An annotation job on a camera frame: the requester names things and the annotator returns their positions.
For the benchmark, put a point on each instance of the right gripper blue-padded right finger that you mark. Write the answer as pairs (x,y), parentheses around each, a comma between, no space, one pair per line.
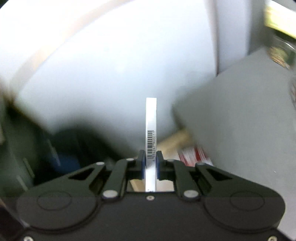
(177,172)

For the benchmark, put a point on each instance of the red and white medicine box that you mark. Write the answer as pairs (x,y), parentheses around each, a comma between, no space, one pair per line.
(193,155)

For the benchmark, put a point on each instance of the yellow tissue pack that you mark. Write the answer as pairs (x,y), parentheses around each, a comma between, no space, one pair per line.
(280,18)

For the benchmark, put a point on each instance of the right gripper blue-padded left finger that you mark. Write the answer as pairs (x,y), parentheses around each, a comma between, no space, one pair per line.
(123,171)

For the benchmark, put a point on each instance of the grey fabric nightstand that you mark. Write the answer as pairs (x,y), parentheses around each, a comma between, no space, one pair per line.
(245,121)

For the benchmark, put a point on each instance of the white printed medicine box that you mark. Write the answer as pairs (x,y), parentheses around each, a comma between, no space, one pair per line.
(150,144)

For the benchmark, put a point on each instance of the glass jar with black lid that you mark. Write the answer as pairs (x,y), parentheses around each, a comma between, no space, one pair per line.
(282,51)

